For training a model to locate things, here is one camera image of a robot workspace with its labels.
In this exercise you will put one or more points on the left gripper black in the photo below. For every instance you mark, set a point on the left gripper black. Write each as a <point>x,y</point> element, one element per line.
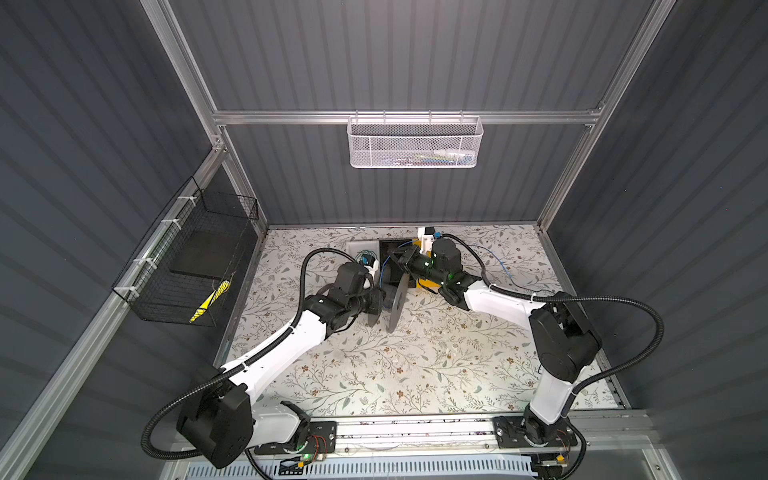
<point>376,295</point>

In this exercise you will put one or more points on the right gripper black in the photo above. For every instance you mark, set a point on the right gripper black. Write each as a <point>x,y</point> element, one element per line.
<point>412,253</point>

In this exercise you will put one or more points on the grey perforated spool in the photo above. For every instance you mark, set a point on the grey perforated spool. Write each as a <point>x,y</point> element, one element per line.
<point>394,294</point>

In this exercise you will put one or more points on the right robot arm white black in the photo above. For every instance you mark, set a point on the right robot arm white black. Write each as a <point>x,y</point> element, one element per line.
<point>563,336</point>

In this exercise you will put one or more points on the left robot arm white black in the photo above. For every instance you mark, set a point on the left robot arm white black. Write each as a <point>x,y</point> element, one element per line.
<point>226,419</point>

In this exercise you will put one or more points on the black plastic bin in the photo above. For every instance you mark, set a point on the black plastic bin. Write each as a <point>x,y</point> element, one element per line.
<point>390,272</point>

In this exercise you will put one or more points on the yellow plastic bin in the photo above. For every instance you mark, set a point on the yellow plastic bin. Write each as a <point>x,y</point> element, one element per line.
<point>427,284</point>

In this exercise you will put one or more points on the white plastic bin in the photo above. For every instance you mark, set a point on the white plastic bin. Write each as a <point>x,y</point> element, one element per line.
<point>354,247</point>

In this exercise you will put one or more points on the yellow black item in basket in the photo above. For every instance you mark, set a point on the yellow black item in basket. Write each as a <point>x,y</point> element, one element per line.
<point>205,306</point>

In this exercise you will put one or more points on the black pad in basket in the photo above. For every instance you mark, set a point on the black pad in basket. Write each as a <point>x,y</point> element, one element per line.
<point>205,254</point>

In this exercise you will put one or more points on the white vented strip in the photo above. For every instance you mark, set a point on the white vented strip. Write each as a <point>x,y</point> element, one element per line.
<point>483,466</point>

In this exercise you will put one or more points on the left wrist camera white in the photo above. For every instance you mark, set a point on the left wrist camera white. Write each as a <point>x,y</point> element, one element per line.
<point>370,261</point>

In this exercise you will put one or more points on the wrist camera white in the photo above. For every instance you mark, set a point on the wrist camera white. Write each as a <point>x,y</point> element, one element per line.
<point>370,261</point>
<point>426,238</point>

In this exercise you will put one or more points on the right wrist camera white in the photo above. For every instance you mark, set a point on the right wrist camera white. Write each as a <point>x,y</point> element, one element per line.
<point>426,238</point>

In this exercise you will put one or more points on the white wire mesh basket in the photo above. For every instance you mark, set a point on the white wire mesh basket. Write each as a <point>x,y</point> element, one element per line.
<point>414,142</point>

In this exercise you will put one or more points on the black wire basket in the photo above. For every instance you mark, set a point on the black wire basket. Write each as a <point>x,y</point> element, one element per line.
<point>153,292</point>

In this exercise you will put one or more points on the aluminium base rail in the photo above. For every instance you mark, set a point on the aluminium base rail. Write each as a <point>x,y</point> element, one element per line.
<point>449,434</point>

